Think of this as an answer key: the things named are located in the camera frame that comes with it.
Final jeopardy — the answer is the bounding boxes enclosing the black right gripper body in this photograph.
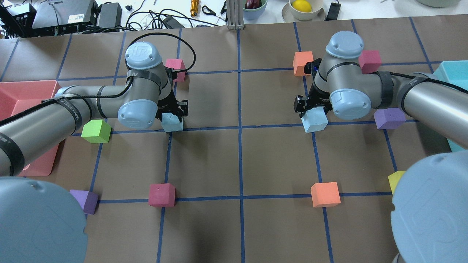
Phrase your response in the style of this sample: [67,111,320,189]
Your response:
[294,58,332,118]

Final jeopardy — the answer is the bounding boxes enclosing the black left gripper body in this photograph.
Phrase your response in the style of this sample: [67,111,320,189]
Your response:
[155,67,189,121]

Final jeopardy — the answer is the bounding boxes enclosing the light blue block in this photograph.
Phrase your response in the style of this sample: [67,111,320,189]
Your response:
[301,107,329,133]
[161,112,184,133]

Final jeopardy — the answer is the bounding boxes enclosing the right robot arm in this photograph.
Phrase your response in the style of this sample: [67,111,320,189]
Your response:
[294,31,468,263]

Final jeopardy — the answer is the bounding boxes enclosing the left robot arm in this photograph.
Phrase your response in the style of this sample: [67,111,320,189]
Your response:
[1,40,188,263]

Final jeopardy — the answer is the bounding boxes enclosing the pink block far left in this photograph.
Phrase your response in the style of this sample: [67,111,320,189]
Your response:
[165,59,186,82]

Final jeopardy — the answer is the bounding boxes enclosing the orange block far right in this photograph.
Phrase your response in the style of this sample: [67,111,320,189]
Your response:
[292,50,314,76]

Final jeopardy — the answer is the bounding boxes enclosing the orange block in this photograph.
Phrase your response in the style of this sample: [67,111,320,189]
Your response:
[311,182,341,208]
[292,50,314,76]

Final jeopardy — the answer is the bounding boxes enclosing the green foam block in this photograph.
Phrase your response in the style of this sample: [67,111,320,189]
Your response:
[81,119,112,144]

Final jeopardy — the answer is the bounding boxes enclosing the pink block far right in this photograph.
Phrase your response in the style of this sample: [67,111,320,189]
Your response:
[358,50,382,74]

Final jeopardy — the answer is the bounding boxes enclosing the dark pink block near left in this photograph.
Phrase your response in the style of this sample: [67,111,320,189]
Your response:
[148,183,177,207]

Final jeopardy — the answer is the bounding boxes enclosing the purple block right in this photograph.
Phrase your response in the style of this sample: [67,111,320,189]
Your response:
[373,108,406,130]

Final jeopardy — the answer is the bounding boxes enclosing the purple block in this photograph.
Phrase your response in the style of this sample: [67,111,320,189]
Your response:
[373,108,406,130]
[69,189,99,215]

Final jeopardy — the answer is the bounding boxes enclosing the bowl with lemon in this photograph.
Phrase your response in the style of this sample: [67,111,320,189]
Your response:
[282,0,325,22]

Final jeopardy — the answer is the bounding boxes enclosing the orange block near right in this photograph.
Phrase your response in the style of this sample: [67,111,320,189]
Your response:
[311,182,341,208]

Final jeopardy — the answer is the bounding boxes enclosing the black power adapter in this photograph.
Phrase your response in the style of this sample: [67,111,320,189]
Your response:
[325,0,341,20]

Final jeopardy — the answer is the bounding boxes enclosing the yellow lemon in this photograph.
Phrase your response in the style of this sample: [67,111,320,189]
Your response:
[291,0,313,13]

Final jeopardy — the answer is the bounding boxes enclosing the black scissors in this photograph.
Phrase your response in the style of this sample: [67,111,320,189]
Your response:
[201,1,227,17]

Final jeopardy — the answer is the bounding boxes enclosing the gold metal cylinder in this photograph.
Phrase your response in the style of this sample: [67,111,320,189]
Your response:
[190,0,200,17]

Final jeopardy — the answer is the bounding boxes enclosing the green bowl with eggplant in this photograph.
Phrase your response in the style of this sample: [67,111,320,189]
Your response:
[242,0,268,20]

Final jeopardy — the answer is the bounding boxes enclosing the yellow foam block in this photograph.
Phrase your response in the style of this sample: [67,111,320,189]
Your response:
[388,171,406,195]

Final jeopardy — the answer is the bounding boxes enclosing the purple block near left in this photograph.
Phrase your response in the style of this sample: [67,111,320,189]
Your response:
[69,189,99,215]

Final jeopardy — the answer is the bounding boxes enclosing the black electronics box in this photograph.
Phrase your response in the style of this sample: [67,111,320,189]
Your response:
[32,0,98,36]

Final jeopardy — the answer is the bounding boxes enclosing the cyan plastic bin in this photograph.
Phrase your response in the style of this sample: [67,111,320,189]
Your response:
[434,60,468,152]

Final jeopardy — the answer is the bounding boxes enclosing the pink plastic tray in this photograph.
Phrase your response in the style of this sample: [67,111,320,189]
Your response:
[0,80,61,178]

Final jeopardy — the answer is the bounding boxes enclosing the aluminium frame post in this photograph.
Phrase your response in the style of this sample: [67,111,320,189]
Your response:
[226,0,245,30]

